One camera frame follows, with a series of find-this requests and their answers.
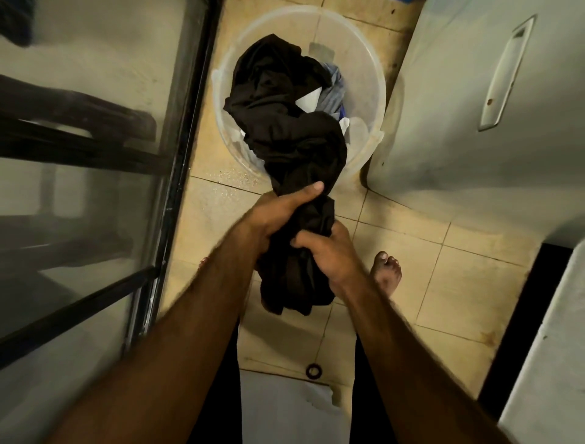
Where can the person's left hand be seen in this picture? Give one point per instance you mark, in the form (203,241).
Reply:
(274,215)

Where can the person's right hand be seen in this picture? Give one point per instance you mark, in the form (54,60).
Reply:
(338,265)

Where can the black eyelet curtain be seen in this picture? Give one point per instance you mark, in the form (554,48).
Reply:
(292,137)

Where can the large white clothes cloth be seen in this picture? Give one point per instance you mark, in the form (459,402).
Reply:
(311,98)

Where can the grey shirt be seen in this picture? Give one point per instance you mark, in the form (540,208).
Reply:
(333,84)

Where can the white washing machine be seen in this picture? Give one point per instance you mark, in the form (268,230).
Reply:
(434,137)

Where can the translucent white plastic bucket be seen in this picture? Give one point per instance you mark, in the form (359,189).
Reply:
(365,59)

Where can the person's left forearm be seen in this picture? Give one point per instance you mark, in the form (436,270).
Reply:
(160,357)

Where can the person's right forearm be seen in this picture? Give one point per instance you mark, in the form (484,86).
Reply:
(411,366)

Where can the person's left foot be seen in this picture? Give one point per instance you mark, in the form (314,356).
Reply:
(204,264)

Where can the dark wooden furniture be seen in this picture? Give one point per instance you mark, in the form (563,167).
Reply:
(68,137)

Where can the white appliance with blue base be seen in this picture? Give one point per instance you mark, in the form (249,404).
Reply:
(409,2)

